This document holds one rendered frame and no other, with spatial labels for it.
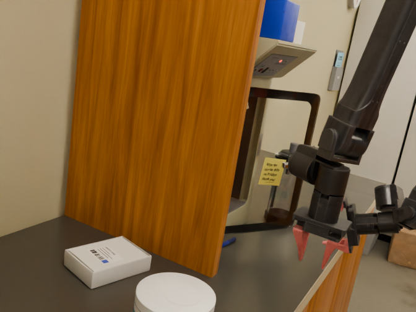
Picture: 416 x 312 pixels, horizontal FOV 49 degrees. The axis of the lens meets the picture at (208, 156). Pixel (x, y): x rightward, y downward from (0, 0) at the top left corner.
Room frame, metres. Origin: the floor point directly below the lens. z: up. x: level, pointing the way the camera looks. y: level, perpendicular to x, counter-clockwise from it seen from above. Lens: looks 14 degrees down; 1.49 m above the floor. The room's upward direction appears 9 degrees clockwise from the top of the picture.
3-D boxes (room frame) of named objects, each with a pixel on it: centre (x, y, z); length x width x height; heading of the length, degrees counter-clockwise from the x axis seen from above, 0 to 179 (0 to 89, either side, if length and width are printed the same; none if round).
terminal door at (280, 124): (1.18, -0.15, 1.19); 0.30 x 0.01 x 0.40; 123
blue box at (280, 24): (1.14, -0.10, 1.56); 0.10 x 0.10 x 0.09; 63
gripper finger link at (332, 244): (0.82, -0.25, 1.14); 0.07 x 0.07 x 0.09; 63
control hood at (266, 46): (1.21, -0.14, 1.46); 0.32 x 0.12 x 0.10; 153
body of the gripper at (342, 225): (0.83, -0.24, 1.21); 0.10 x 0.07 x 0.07; 63
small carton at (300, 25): (1.28, -0.17, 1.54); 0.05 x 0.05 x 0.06; 56
